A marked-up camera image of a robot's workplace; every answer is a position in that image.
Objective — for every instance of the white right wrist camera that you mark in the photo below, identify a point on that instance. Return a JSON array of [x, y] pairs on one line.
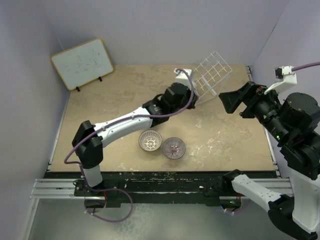
[[287, 79]]

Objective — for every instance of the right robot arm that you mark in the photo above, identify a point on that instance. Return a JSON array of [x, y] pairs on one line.
[[293, 125]]

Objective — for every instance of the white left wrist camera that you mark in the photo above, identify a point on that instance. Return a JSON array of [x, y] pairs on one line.
[[182, 78]]

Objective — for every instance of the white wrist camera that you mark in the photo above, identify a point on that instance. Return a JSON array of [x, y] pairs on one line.
[[287, 79], [182, 78]]

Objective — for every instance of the small whiteboard yellow frame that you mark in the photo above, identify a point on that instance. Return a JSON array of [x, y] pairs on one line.
[[82, 64]]

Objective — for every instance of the aluminium frame rail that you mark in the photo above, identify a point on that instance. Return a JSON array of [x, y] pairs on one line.
[[50, 188]]

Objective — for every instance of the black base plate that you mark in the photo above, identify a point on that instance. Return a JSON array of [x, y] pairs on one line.
[[150, 187]]

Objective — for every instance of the brown wheel pattern bowl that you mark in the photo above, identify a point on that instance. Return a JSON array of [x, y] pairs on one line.
[[150, 140]]

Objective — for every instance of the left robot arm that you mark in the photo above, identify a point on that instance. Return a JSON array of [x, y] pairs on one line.
[[90, 139]]

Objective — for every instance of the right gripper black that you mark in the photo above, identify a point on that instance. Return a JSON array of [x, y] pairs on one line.
[[249, 94]]

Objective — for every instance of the white wire dish rack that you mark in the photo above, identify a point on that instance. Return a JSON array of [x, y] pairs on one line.
[[209, 76]]

